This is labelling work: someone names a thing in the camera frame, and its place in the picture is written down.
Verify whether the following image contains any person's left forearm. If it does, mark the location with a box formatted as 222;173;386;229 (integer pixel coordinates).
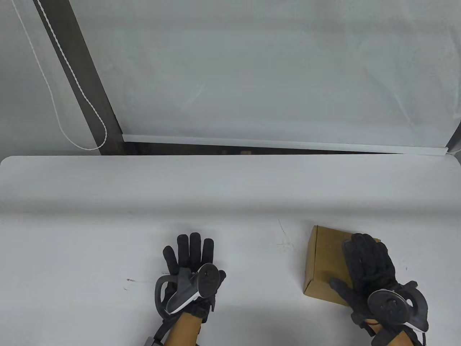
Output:
164;312;203;346

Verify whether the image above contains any narrow white roller blind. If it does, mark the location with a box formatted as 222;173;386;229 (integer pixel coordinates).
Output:
0;0;95;156

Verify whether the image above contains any dark grey window post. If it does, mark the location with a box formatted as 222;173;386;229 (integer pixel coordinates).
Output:
32;0;125;156

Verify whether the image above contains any right black white controller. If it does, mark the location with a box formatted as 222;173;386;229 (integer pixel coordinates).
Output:
367;281;430;333

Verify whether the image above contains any white beaded blind cord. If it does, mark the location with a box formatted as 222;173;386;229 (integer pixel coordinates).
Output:
11;0;108;151

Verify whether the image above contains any brown cardboard mailer box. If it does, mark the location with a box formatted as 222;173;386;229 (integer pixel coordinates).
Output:
303;225;381;307

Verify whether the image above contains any person's right hand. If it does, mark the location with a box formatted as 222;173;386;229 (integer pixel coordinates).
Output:
331;234;400;327

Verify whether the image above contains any person's right forearm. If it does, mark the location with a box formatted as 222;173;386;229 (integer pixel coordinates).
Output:
367;323;415;346

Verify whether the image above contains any black white controller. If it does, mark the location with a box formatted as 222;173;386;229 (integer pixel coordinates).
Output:
155;263;221;318
367;281;430;333

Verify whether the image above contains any person's left hand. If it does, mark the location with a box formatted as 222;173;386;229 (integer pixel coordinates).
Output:
156;232;227;323

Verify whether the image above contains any left black white controller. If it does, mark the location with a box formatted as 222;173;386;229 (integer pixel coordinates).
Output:
155;263;221;318

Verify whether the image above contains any wide white roller blind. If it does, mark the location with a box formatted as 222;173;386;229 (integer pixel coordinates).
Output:
67;0;461;146

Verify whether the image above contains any white blind bottom rail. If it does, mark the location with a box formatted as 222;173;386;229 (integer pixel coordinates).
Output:
122;134;449;158

